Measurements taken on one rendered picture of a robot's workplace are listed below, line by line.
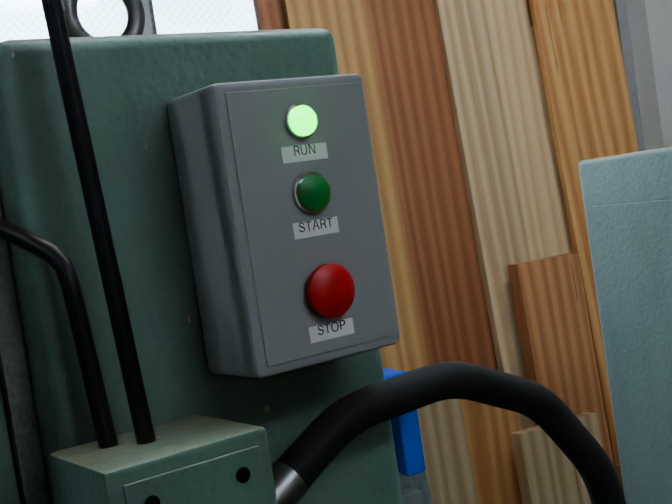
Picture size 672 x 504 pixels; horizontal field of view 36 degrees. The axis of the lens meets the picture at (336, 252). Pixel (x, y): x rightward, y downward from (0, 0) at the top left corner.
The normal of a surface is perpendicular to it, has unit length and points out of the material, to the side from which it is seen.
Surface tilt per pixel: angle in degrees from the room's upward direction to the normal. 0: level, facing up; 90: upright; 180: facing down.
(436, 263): 87
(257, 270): 90
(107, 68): 90
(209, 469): 90
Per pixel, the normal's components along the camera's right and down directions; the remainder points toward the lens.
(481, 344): 0.43, -0.07
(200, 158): -0.81, 0.15
